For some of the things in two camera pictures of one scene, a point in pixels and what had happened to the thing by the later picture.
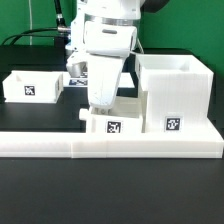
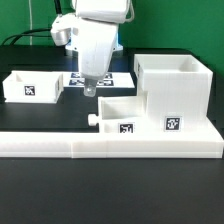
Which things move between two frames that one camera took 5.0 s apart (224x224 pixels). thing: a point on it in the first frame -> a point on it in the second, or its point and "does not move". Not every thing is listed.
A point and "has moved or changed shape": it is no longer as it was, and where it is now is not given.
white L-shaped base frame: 110,145 does not move
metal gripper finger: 103,110 -> 90,87
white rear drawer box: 27,86 does not move
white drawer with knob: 124,116 has moved or changed shape
